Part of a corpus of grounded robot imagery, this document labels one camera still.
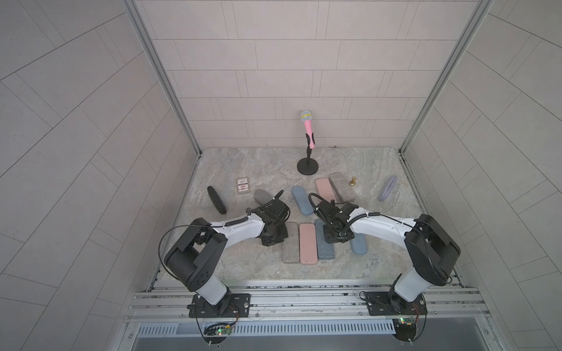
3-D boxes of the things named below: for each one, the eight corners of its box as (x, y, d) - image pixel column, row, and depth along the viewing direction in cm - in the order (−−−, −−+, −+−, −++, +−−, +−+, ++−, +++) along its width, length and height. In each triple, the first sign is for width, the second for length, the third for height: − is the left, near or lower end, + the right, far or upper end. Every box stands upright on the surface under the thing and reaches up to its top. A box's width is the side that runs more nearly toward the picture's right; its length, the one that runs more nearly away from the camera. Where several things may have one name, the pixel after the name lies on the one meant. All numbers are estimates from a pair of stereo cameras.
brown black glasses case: (221, 215, 93) (218, 210, 90) (208, 193, 100) (205, 188, 97) (227, 211, 95) (225, 206, 91) (214, 190, 102) (211, 184, 98)
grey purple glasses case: (377, 200, 99) (381, 193, 95) (389, 181, 106) (393, 175, 102) (383, 203, 98) (387, 196, 94) (394, 184, 105) (398, 177, 101)
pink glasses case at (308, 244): (299, 265, 81) (300, 262, 79) (298, 226, 91) (299, 222, 89) (317, 265, 81) (318, 262, 79) (315, 226, 91) (315, 222, 89)
